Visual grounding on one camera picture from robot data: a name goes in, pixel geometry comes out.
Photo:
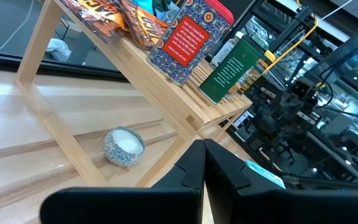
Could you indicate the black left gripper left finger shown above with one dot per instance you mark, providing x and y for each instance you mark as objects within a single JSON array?
[{"x": 120, "y": 205}]

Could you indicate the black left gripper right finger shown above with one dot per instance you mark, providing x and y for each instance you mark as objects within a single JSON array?
[{"x": 291, "y": 208}]

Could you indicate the green black pepper tin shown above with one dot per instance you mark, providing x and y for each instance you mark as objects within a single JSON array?
[{"x": 232, "y": 74}]

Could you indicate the red smoked paprika tin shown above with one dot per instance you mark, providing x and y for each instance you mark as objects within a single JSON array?
[{"x": 191, "y": 40}]

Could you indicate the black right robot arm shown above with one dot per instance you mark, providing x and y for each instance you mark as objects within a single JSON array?
[{"x": 287, "y": 102}]

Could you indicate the wooden slatted shelf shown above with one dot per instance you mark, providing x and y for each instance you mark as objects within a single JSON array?
[{"x": 154, "y": 87}]

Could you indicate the blue Yellowstone book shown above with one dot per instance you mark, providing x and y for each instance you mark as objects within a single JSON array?
[{"x": 266, "y": 173}]

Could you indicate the small speckled bowl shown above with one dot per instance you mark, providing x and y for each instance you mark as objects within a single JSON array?
[{"x": 124, "y": 146}]

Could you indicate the white rag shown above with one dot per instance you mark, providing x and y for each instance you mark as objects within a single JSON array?
[{"x": 57, "y": 46}]

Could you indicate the pile of clothes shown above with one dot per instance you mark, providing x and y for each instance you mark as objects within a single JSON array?
[{"x": 151, "y": 4}]

